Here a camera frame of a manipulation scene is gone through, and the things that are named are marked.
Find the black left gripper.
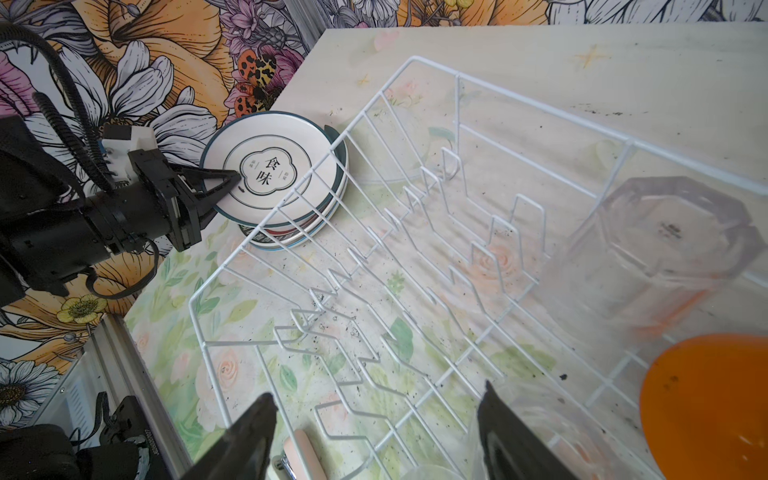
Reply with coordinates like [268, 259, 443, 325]
[1, 116, 242, 300]

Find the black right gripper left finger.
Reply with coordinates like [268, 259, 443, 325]
[182, 392, 278, 480]

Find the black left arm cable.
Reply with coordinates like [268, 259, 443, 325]
[0, 23, 160, 301]

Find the aluminium corner post left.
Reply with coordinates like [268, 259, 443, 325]
[284, 0, 332, 50]

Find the teal rimmed back plate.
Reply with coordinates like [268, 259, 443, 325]
[200, 112, 347, 228]

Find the orange plastic bowl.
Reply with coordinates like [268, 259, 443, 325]
[640, 334, 767, 479]

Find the white wire dish rack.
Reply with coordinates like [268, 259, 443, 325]
[189, 57, 767, 479]

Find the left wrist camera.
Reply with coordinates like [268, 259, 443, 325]
[100, 124, 157, 183]

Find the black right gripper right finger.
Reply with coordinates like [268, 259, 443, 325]
[476, 381, 576, 480]

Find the clear plastic glass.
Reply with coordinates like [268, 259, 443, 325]
[532, 176, 767, 374]
[401, 465, 463, 480]
[467, 379, 647, 479]

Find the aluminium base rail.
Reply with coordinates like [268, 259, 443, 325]
[35, 314, 193, 480]

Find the watermelon pattern plate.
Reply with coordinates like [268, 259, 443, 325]
[250, 200, 339, 251]

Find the floral table mat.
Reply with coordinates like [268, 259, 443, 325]
[126, 22, 767, 479]

